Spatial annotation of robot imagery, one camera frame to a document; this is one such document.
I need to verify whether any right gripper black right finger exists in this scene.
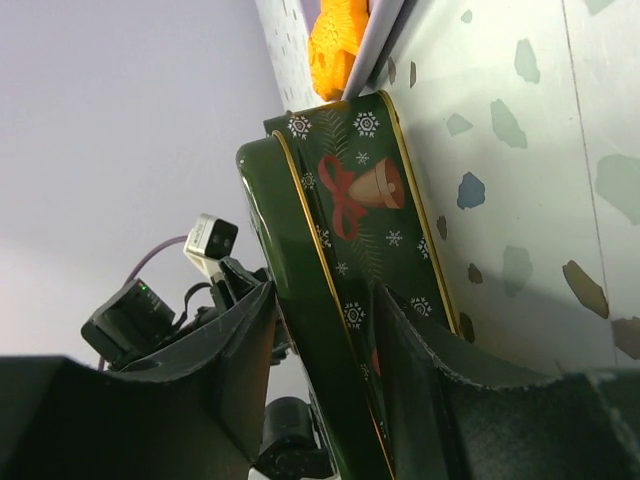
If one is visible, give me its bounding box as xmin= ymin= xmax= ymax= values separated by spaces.
xmin=374 ymin=285 xmax=639 ymax=479

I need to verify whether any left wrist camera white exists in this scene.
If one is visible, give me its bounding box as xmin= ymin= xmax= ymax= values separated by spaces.
xmin=183 ymin=214 xmax=239 ymax=281

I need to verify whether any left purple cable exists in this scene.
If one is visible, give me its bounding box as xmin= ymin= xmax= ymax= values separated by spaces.
xmin=97 ymin=234 xmax=191 ymax=371

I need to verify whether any orange fish cookie tray edge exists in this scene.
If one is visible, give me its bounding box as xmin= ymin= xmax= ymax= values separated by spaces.
xmin=308 ymin=0 xmax=369 ymax=102

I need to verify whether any gold tin lid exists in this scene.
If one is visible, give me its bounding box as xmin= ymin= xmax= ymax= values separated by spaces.
xmin=237 ymin=131 xmax=394 ymax=479

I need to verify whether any square cookie tin box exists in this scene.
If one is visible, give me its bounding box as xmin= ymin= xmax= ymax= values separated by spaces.
xmin=264 ymin=90 xmax=456 ymax=372

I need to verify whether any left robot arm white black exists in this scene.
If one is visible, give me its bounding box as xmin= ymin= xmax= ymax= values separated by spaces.
xmin=81 ymin=265 xmax=334 ymax=479

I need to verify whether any lavender plastic tray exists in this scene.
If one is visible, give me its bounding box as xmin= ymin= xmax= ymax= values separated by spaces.
xmin=341 ymin=0 xmax=416 ymax=100

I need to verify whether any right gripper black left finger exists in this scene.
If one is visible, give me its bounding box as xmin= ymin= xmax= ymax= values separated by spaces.
xmin=1 ymin=283 xmax=276 ymax=479

